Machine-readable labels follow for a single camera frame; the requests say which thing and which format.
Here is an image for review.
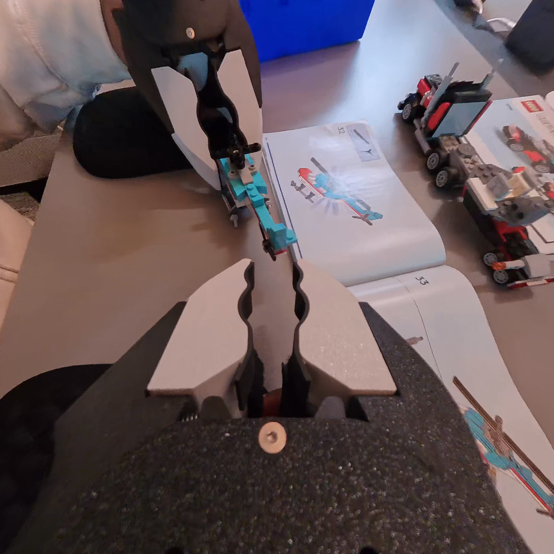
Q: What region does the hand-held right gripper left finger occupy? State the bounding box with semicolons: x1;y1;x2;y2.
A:
146;259;265;420

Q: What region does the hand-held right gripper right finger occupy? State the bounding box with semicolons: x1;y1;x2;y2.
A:
280;259;398;420

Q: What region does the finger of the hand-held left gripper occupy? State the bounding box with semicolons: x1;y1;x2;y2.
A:
213;48;263;159
151;64;223;192

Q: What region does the teal brick helicopter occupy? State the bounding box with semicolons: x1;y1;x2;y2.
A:
214;145;299;261

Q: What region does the blue plastic bin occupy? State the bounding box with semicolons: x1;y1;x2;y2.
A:
238;0;376;63

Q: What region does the open instruction booklet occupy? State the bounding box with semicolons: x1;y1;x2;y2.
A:
262;121;554;554

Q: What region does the person's white shirt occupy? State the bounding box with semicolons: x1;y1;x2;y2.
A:
0;0;130;145

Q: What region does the red black brick truck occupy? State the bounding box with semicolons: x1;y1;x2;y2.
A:
397;58;554;290

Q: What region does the closed instruction booklet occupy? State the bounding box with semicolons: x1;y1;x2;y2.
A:
467;93;554;256

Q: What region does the dark grey case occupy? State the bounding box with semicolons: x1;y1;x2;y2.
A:
504;0;554;76

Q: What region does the white cable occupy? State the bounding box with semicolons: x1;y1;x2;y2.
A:
472;11;518;35

